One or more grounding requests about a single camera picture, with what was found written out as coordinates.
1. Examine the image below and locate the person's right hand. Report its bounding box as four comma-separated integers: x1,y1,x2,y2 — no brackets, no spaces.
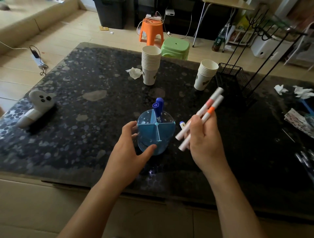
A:
188,111,231,176

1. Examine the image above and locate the person's left hand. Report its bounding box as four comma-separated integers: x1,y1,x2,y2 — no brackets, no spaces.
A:
105,121,157,189

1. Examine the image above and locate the blue transparent pen holder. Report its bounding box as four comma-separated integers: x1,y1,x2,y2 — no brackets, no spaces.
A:
137,109,176,156

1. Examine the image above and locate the white marker with pink band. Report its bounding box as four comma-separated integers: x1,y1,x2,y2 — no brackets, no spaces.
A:
175,87,224,141

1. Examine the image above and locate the white marker with orange band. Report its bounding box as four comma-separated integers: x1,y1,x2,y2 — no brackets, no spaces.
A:
178,95,225,151

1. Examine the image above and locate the person's left forearm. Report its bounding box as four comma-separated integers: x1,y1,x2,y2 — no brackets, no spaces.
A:
56,172,132,238

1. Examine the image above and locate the person's right forearm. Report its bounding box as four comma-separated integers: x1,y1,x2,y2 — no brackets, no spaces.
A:
203,164,267,238

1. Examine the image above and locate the short stack of paper cups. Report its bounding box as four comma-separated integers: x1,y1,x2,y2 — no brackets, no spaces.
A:
194,59,219,91

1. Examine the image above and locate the tall stack of paper cups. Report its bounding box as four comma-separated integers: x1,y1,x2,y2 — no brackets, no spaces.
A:
141,45,162,86

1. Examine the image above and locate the crumpled white tissue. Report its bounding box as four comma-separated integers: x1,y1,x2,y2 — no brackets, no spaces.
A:
125,67,143,80
293,85,314,100
274,84,289,96

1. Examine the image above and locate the green plastic stool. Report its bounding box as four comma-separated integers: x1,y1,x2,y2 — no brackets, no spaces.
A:
160,37,190,61

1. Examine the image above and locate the orange plastic stool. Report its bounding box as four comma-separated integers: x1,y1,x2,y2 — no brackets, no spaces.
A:
139,18,164,47

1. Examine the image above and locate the patterned white packet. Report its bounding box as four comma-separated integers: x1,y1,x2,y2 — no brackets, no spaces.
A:
284,108,314,139

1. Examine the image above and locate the white plastic container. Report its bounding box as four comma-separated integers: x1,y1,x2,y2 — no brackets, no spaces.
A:
250,34,295,60

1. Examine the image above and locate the blue plastic object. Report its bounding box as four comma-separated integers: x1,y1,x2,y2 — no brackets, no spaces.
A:
298,98,314,116

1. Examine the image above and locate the bunch of dark pens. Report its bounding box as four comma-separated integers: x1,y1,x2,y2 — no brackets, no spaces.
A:
295,149,314,183

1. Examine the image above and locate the white ghost-shaped black brush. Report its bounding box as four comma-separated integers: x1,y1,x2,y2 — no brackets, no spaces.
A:
16,90,59,134

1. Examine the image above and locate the folding table with metal legs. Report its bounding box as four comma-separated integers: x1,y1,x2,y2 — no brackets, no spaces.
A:
192,0,256,53

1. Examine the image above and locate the black plastic bin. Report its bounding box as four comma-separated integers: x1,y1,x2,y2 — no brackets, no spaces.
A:
93,0,128,30

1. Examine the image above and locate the beige sofa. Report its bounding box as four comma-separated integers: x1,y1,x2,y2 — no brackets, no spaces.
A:
0,0,79,55

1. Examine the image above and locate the black wire rack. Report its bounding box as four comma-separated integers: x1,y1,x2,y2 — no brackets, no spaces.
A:
215,9,307,104

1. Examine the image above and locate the white power strip with cable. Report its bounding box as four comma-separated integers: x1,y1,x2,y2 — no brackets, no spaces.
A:
0,40,49,76

